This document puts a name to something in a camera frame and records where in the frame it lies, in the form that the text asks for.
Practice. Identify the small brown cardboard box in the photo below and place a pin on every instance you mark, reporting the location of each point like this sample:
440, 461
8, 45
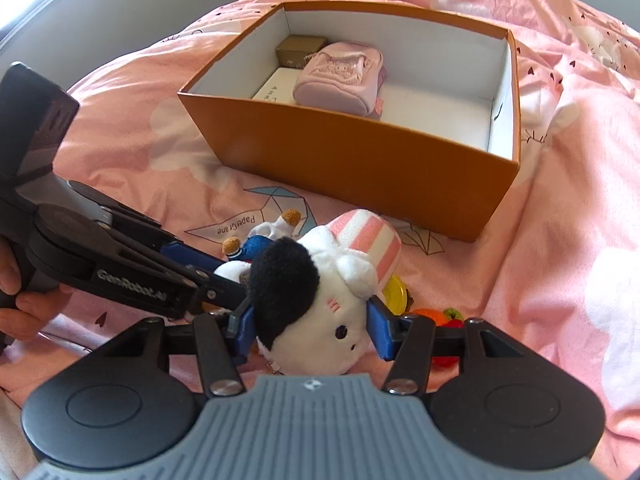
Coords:
295, 50

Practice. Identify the yellow toy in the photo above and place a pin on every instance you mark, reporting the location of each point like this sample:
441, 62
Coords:
395, 295

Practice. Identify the orange cardboard box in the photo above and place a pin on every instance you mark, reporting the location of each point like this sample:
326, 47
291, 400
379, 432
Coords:
350, 170

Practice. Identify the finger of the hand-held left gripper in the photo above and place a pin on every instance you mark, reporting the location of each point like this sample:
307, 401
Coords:
185, 252
225, 292

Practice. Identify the person's left hand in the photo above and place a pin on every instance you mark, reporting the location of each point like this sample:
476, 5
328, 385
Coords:
30, 320

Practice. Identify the orange crochet ball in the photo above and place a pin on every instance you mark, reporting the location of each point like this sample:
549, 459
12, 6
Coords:
430, 318

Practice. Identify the pink printed blanket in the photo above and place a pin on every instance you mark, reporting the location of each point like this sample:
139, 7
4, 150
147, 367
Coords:
575, 185

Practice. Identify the blue and white plush doll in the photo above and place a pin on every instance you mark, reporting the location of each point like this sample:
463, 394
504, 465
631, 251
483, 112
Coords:
260, 245

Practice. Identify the red crochet fruit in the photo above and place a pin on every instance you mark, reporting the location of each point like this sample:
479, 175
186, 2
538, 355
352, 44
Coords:
447, 360

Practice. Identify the flat white box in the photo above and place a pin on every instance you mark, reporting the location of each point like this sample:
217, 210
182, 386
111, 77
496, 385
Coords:
277, 87

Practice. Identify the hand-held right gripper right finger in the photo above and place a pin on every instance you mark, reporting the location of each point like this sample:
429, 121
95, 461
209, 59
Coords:
377, 330

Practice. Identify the pink mini backpack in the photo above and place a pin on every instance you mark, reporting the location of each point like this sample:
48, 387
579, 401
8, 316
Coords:
335, 85

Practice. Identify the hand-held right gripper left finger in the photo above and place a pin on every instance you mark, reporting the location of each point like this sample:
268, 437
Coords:
245, 330

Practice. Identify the white rabbit plush black hair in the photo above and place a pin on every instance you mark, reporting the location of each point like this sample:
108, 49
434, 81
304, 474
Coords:
325, 320

